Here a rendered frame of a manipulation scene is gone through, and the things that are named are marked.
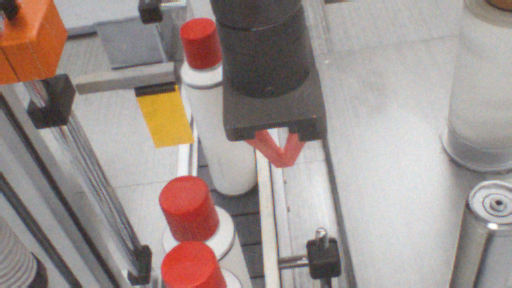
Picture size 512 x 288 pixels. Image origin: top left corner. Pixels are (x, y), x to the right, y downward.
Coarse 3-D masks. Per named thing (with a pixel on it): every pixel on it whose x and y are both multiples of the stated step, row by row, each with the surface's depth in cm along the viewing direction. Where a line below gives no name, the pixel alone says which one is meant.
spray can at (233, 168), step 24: (192, 24) 49; (192, 48) 48; (216, 48) 49; (192, 72) 50; (216, 72) 50; (192, 96) 51; (216, 96) 51; (216, 120) 53; (216, 144) 55; (240, 144) 56; (216, 168) 58; (240, 168) 58; (240, 192) 61
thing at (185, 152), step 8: (192, 16) 72; (184, 56) 67; (184, 88) 62; (184, 96) 61; (184, 104) 60; (192, 120) 60; (192, 128) 59; (192, 144) 58; (184, 152) 56; (192, 152) 57; (184, 160) 55; (192, 160) 56; (184, 168) 54
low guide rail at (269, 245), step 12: (264, 168) 59; (264, 180) 58; (264, 192) 57; (264, 204) 56; (264, 216) 55; (264, 228) 54; (264, 240) 53; (264, 252) 52; (276, 252) 52; (264, 264) 51; (276, 264) 51; (276, 276) 50
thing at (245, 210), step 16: (256, 160) 65; (208, 176) 64; (256, 192) 61; (224, 208) 60; (240, 208) 60; (256, 208) 60; (240, 224) 59; (256, 224) 58; (240, 240) 57; (256, 240) 57; (256, 256) 56; (256, 272) 54
